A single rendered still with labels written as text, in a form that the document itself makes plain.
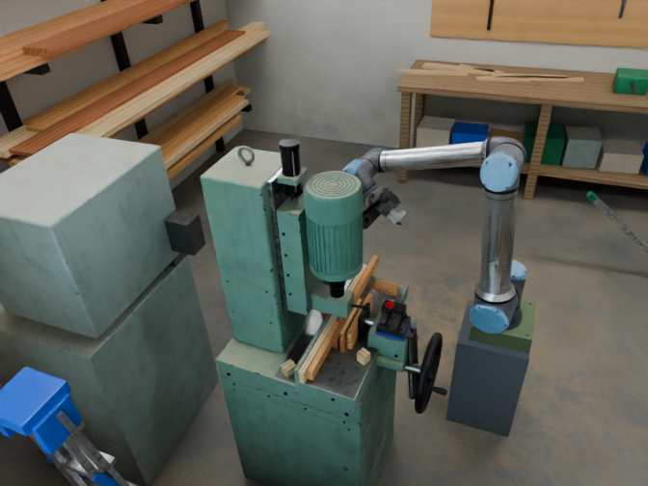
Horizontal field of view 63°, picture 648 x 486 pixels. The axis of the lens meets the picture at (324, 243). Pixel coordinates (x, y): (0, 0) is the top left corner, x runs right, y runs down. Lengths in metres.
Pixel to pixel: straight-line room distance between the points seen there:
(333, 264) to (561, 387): 1.78
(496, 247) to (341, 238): 0.63
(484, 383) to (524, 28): 2.95
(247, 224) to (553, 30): 3.44
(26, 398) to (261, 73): 4.25
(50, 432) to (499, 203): 1.52
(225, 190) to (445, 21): 3.34
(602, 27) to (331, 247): 3.43
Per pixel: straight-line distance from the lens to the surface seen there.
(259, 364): 2.01
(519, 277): 2.26
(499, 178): 1.84
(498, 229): 1.95
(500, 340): 2.42
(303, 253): 1.69
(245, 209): 1.64
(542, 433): 2.91
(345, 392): 1.77
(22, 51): 3.18
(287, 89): 5.35
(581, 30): 4.66
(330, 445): 2.12
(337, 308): 1.83
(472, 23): 4.68
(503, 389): 2.59
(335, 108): 5.23
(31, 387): 1.70
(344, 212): 1.54
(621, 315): 3.64
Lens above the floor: 2.29
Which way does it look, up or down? 36 degrees down
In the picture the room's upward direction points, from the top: 3 degrees counter-clockwise
